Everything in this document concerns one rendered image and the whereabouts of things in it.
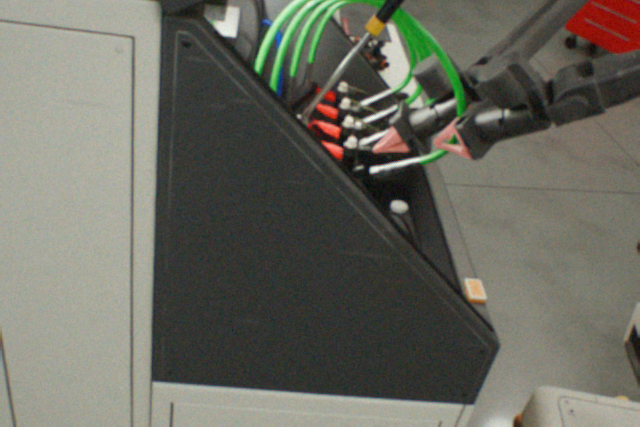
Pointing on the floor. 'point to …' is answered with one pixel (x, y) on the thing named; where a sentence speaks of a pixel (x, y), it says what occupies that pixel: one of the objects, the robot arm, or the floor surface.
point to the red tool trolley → (611, 15)
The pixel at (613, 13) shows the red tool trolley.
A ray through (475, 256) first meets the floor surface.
